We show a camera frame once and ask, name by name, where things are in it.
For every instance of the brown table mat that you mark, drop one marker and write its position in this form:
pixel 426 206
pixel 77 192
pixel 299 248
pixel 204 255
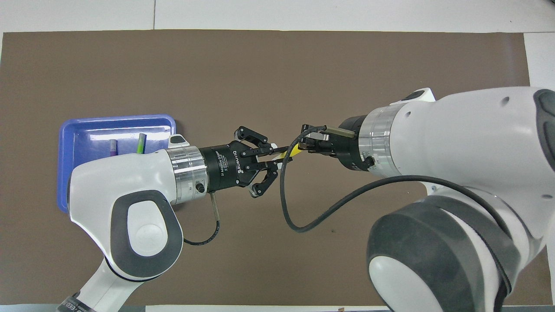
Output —
pixel 277 65

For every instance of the yellow marker pen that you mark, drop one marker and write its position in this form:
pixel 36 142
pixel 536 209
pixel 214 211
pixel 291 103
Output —
pixel 294 151

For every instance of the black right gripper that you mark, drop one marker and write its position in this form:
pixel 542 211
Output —
pixel 351 151

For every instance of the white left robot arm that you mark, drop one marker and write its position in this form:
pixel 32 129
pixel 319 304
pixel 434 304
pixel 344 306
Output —
pixel 143 173

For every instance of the purple marker pen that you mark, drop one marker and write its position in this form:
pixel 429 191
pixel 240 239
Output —
pixel 113 148

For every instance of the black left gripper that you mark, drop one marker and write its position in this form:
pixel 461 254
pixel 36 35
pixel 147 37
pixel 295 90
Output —
pixel 221 167

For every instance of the blue plastic tray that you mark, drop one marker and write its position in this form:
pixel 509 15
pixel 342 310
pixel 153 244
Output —
pixel 86 130

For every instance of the green marker pen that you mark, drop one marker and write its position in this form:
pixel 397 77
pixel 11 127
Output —
pixel 141 145

